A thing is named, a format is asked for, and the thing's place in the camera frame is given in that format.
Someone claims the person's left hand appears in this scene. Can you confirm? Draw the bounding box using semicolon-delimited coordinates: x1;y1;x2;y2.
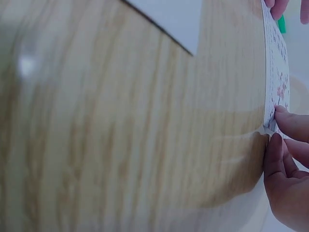
264;0;309;25

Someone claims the person's right hand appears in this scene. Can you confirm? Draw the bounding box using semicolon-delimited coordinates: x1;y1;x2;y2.
263;104;309;232

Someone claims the white floral print card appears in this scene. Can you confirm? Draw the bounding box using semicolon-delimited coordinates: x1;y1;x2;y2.
260;0;291;140

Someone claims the green plastic piece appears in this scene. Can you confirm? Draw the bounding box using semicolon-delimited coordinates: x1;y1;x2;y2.
277;14;287;34

